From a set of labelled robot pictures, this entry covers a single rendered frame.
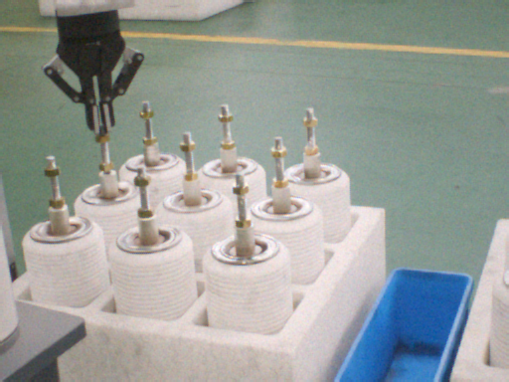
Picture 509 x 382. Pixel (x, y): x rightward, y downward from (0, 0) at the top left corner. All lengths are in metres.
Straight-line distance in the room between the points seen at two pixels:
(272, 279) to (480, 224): 0.76
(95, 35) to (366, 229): 0.43
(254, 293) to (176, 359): 0.11
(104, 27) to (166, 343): 0.38
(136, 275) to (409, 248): 0.68
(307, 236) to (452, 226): 0.63
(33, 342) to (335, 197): 0.53
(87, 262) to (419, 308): 0.45
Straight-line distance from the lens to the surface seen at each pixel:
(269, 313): 0.99
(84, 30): 1.11
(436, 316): 1.26
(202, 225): 1.11
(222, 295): 0.99
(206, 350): 0.99
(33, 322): 0.81
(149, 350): 1.03
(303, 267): 1.09
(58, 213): 1.09
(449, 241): 1.61
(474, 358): 0.94
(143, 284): 1.02
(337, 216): 1.19
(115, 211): 1.16
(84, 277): 1.09
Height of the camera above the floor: 0.67
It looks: 21 degrees down
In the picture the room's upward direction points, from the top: 4 degrees counter-clockwise
